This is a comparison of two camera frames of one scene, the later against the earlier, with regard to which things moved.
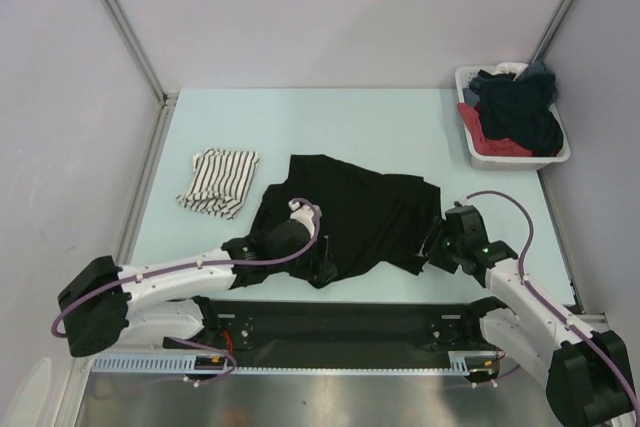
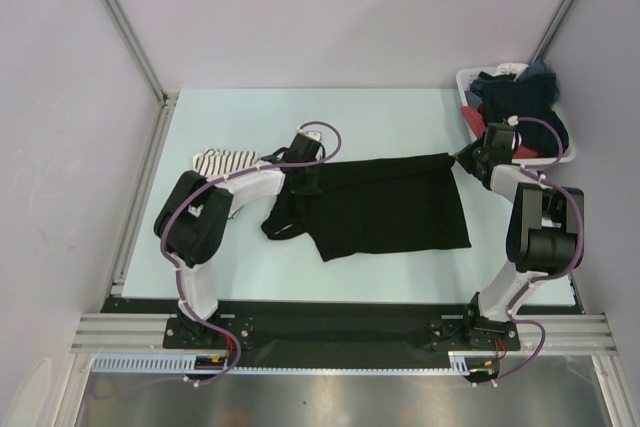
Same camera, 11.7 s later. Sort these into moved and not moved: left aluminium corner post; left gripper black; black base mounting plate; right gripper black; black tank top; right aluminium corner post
Moved: black tank top; right gripper black; left gripper black
Not moved: black base mounting plate; right aluminium corner post; left aluminium corner post
